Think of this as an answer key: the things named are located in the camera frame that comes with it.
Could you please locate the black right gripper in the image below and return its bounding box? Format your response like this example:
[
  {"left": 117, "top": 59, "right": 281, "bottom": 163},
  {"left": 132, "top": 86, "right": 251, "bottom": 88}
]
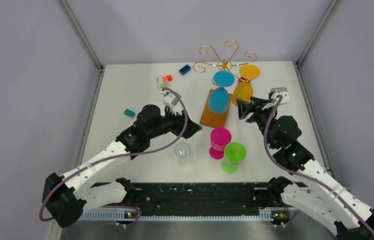
[{"left": 237, "top": 96, "right": 279, "bottom": 149}]

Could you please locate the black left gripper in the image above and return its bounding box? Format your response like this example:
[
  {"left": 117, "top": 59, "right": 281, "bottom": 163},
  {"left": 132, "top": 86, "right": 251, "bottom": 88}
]
[{"left": 148, "top": 103, "right": 202, "bottom": 139}]

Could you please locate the yellow plastic wine glass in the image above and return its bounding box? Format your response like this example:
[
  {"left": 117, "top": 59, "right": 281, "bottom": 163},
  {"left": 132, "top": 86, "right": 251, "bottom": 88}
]
[{"left": 231, "top": 64, "right": 260, "bottom": 107}]

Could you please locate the blue plastic wine glass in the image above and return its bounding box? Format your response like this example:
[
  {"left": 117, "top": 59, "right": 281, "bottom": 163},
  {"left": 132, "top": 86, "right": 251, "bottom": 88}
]
[{"left": 208, "top": 70, "right": 235, "bottom": 114}]

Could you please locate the pink plastic wine glass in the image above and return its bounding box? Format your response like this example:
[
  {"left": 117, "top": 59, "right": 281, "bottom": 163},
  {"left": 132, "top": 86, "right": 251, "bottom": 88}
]
[{"left": 209, "top": 127, "right": 232, "bottom": 160}]

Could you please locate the green plastic wine glass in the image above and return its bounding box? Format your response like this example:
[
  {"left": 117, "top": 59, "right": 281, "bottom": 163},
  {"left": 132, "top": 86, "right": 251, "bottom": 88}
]
[{"left": 221, "top": 142, "right": 247, "bottom": 174}]

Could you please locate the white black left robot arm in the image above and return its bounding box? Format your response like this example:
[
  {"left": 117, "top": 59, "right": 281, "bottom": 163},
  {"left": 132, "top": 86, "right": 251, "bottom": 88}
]
[{"left": 39, "top": 104, "right": 202, "bottom": 228}]

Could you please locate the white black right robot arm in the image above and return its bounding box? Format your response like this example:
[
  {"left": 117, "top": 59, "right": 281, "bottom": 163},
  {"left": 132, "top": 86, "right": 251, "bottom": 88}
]
[{"left": 237, "top": 93, "right": 374, "bottom": 240}]

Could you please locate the clear tall wine glass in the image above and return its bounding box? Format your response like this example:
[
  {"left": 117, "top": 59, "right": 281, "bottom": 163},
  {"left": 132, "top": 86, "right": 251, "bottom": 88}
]
[{"left": 156, "top": 74, "right": 173, "bottom": 94}]

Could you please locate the clear glass tumbler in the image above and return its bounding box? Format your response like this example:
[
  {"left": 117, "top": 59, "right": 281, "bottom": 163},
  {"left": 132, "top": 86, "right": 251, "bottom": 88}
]
[{"left": 174, "top": 142, "right": 192, "bottom": 165}]

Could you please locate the light green toy block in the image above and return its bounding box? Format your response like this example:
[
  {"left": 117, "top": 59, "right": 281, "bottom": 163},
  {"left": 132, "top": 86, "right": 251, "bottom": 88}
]
[{"left": 158, "top": 82, "right": 169, "bottom": 89}]

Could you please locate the orange red toy block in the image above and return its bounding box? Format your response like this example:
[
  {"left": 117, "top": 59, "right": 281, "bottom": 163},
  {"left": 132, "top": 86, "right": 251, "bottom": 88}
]
[{"left": 162, "top": 74, "right": 173, "bottom": 82}]

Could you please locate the blue toy brick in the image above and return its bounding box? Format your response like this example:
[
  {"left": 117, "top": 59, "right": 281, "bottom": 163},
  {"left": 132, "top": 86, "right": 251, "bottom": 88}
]
[{"left": 179, "top": 64, "right": 191, "bottom": 76}]

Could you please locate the teal toy block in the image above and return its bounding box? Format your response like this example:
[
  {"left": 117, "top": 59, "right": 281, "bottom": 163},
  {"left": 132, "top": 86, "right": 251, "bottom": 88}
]
[{"left": 124, "top": 109, "right": 136, "bottom": 119}]

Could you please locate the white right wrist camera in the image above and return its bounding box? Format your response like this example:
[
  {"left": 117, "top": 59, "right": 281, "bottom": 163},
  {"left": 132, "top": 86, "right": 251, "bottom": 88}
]
[{"left": 269, "top": 87, "right": 289, "bottom": 105}]

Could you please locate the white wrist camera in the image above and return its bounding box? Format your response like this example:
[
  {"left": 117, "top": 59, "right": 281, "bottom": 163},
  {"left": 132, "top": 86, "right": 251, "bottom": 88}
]
[
  {"left": 269, "top": 87, "right": 289, "bottom": 105},
  {"left": 161, "top": 90, "right": 183, "bottom": 115}
]

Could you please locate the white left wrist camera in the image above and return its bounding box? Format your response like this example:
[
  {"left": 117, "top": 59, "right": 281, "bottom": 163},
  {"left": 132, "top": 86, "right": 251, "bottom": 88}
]
[{"left": 161, "top": 90, "right": 183, "bottom": 115}]

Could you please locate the gold wire glass rack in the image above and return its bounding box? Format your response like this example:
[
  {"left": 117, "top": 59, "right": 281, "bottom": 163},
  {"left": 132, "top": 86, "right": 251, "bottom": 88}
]
[{"left": 192, "top": 39, "right": 258, "bottom": 129}]

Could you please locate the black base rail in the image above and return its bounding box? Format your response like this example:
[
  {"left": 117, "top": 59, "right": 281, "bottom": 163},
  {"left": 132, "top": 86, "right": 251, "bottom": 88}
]
[{"left": 99, "top": 181, "right": 302, "bottom": 220}]

